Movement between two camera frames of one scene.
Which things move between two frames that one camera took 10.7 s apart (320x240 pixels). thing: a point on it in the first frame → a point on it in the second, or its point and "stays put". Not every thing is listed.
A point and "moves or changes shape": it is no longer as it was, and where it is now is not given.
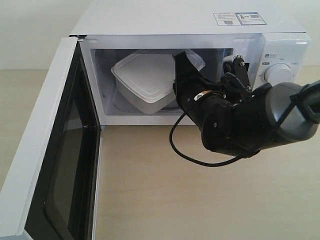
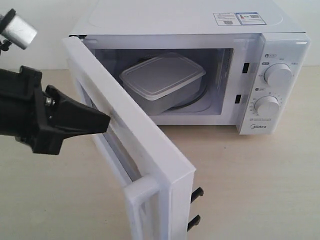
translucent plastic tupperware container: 144,82 moves or changes shape
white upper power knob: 278,72 stays put
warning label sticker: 239,18 stays put
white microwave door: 52,190 → 156,181
